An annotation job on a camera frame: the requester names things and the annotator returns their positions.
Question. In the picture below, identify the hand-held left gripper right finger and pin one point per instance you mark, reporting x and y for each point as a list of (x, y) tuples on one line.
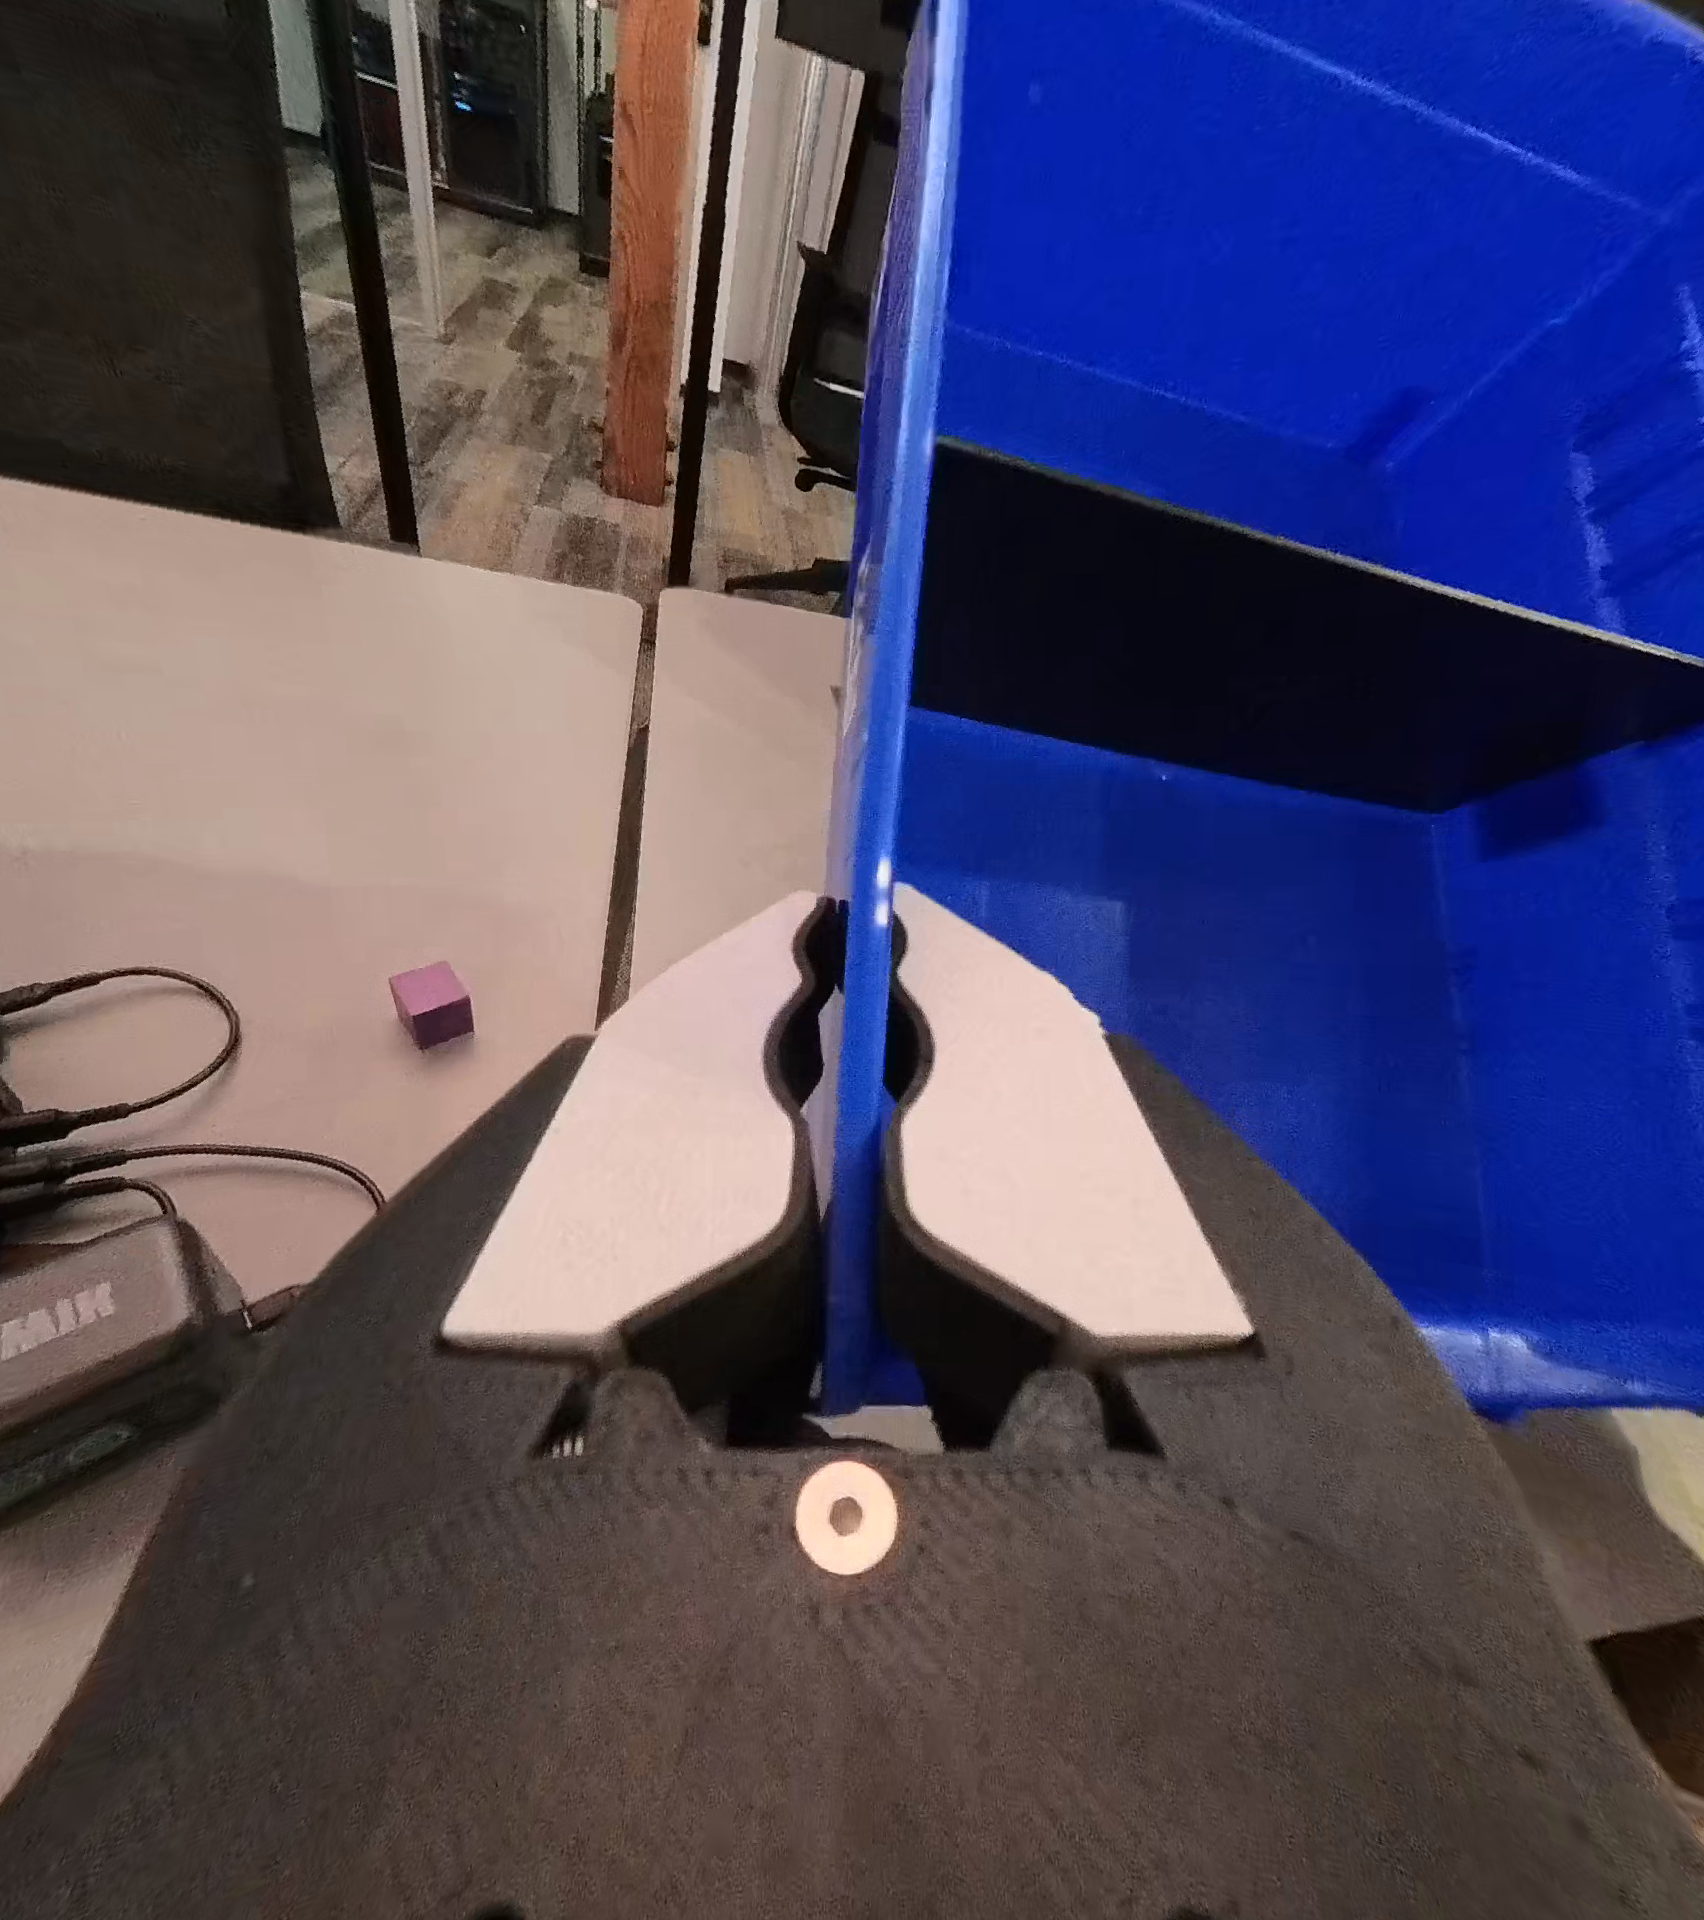
[(1046, 1170)]

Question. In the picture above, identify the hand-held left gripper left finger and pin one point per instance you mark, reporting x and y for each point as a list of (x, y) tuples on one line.
[(642, 1170)]

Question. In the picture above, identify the large blue plastic bin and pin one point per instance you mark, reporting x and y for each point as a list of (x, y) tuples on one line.
[(1242, 225)]

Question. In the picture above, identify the small purple cube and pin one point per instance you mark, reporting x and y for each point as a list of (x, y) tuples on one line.
[(429, 1008)]

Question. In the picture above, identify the black bin divider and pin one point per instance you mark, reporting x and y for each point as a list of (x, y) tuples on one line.
[(1242, 645)]

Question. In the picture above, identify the black power bank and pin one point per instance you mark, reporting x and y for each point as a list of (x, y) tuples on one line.
[(43, 1380)]

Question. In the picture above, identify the black office chair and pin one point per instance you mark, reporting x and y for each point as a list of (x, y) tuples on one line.
[(831, 353)]

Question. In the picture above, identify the dark server rack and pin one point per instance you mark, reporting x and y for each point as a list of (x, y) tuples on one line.
[(492, 104)]

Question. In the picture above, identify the black mesh partition panel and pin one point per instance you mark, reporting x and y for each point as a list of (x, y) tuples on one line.
[(72, 225)]

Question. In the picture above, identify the black metal frame post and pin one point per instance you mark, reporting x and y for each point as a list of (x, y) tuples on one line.
[(369, 270), (704, 285)]

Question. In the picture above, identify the wooden support post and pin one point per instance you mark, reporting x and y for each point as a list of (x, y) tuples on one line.
[(650, 248)]

